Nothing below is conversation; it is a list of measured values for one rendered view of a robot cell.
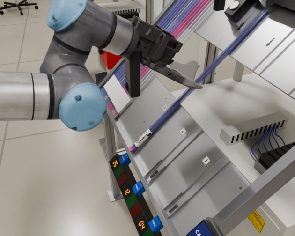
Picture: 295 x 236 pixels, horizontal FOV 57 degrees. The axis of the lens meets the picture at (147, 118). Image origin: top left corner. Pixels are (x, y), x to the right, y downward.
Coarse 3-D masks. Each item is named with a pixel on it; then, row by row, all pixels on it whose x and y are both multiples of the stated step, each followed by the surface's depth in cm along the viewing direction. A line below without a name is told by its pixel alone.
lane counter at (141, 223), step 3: (141, 219) 68; (144, 219) 68; (138, 222) 68; (141, 222) 68; (144, 222) 67; (138, 225) 68; (141, 225) 67; (144, 225) 67; (147, 225) 66; (138, 228) 68; (141, 228) 67; (144, 228) 67; (141, 231) 67
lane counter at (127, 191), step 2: (128, 184) 76; (126, 186) 76; (128, 186) 76; (130, 186) 75; (124, 188) 76; (126, 188) 76; (128, 188) 75; (130, 188) 75; (122, 190) 77; (124, 190) 76; (126, 190) 76; (128, 190) 75; (130, 190) 75; (132, 190) 74; (124, 192) 76; (126, 192) 75; (128, 192) 75; (130, 192) 74; (124, 194) 76; (126, 194) 75; (128, 194) 74; (124, 196) 75; (126, 196) 75
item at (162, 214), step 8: (112, 120) 88; (120, 128) 86; (120, 136) 82; (128, 144) 80; (128, 152) 77; (136, 160) 75; (136, 168) 72; (144, 176) 70; (144, 184) 68; (152, 192) 66; (152, 200) 64; (160, 208) 62; (160, 216) 61; (168, 216) 62; (168, 224) 59; (168, 232) 58; (176, 232) 59
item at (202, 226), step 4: (200, 224) 52; (204, 224) 51; (196, 228) 52; (200, 228) 52; (204, 228) 51; (192, 232) 52; (196, 232) 52; (200, 232) 51; (204, 232) 51; (208, 232) 50
